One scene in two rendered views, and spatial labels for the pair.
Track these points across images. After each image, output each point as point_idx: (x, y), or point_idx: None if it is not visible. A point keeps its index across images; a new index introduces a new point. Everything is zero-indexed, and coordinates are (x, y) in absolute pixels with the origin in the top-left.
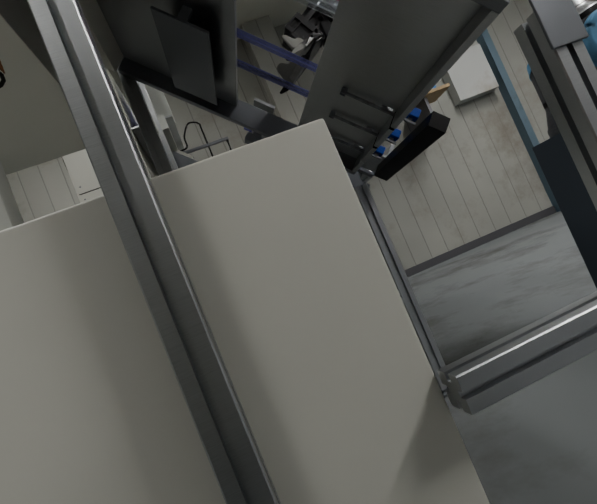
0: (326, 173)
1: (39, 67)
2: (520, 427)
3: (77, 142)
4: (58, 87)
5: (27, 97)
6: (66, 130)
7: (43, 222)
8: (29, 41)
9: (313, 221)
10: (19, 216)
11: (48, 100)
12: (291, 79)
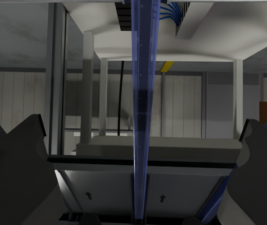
0: None
1: (187, 146)
2: None
3: (95, 141)
4: (165, 146)
5: (162, 143)
6: (116, 142)
7: None
8: (199, 155)
9: None
10: None
11: (154, 144)
12: (45, 147)
